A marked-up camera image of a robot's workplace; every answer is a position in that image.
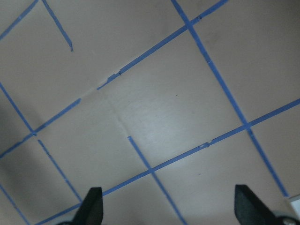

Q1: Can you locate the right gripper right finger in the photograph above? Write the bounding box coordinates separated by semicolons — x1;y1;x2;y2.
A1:
234;185;277;225

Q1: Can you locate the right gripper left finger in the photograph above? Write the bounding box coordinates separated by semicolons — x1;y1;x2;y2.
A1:
71;187;104;225

